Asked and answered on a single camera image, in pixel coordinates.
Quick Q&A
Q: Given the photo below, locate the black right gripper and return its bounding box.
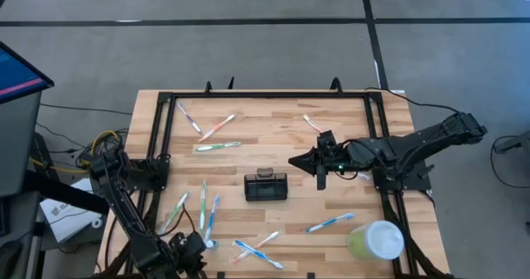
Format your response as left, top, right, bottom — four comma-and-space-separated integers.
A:
288, 146, 349, 191

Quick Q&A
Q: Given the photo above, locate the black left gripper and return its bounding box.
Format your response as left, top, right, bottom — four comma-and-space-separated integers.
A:
166, 231, 208, 278

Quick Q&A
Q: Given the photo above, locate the blue toothbrush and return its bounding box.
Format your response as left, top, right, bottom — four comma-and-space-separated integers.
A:
305, 212, 355, 233
203, 195, 222, 247
232, 239, 285, 271

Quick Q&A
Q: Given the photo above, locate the white toothbrush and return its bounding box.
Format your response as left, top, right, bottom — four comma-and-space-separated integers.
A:
301, 113, 325, 134

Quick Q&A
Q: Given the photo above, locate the green toothbrush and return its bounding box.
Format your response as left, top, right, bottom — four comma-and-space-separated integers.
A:
195, 141, 243, 152
158, 190, 190, 235
199, 180, 208, 232

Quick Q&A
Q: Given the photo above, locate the black wire caddy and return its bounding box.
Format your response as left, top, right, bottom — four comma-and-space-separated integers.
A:
243, 167, 289, 202

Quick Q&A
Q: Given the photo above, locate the orange toothbrush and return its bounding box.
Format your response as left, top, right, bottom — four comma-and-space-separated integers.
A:
198, 113, 236, 143
230, 230, 280, 265

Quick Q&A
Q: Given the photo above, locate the green cup white lid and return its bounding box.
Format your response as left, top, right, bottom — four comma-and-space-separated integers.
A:
346, 219, 405, 262

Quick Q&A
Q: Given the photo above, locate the white cardboard box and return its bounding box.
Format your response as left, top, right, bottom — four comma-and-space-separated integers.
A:
39, 177, 104, 244

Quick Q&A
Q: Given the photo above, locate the black stand foot bar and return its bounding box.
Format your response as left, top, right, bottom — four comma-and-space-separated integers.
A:
22, 169, 111, 216

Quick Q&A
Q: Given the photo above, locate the black computer mouse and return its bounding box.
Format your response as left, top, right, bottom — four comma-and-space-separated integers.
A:
0, 240, 25, 279

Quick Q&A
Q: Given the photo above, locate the grey stand leg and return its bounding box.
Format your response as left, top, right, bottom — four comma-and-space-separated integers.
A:
494, 128, 530, 155

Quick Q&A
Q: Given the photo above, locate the large blue-screen monitor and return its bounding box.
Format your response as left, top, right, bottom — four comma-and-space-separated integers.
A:
0, 41, 55, 105

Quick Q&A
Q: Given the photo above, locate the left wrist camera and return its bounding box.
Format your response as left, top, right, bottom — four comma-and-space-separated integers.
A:
169, 232, 188, 251

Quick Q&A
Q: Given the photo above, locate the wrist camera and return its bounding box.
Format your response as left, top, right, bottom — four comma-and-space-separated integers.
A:
169, 232, 188, 251
317, 130, 337, 152

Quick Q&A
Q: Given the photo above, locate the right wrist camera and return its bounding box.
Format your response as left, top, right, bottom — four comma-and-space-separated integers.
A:
317, 130, 337, 152

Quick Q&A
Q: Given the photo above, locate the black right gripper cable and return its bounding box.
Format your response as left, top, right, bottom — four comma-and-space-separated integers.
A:
330, 169, 362, 181

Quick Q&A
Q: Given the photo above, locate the black aluminium table frame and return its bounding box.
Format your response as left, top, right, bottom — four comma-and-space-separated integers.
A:
97, 76, 455, 279

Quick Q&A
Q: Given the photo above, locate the long black right arm cable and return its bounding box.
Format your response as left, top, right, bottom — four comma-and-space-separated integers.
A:
364, 86, 461, 115

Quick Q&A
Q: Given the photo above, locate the yellow cable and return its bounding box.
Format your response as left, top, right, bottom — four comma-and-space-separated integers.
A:
28, 129, 122, 176

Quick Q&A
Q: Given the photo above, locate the thin black floor cable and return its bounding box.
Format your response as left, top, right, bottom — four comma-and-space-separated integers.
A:
40, 103, 133, 116

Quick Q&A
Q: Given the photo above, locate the looped black floor cable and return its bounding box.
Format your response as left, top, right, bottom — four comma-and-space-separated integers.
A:
489, 134, 530, 190

